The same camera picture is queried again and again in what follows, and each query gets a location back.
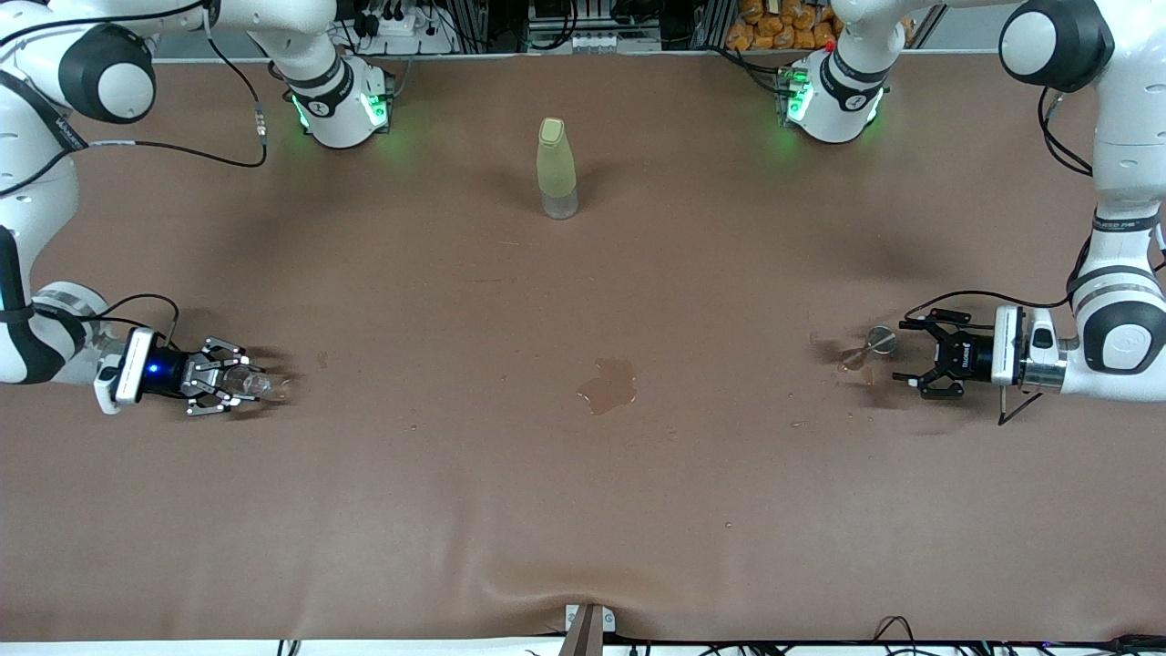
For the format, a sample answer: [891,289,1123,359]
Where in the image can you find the clear glass shaker cup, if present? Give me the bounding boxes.
[221,363,294,406]

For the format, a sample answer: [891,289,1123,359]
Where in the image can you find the brown leather table mat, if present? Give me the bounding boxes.
[0,50,1166,643]

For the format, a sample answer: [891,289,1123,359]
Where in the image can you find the large brown liquid puddle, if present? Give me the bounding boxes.
[578,357,637,416]

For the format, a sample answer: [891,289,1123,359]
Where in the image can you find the orange packaged snacks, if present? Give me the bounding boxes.
[726,0,850,52]

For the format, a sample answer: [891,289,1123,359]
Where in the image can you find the white power strip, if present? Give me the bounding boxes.
[360,0,456,56]

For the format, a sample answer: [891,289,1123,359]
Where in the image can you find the yellow-green frosted bottle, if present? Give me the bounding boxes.
[536,117,580,221]

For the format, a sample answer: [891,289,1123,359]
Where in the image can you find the thin black camera cable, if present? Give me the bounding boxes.
[997,387,1045,427]

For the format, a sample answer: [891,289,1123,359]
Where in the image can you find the black arm base cable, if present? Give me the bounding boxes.
[712,46,786,94]

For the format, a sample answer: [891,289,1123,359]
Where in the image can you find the metal table edge bracket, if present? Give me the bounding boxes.
[565,603,617,656]

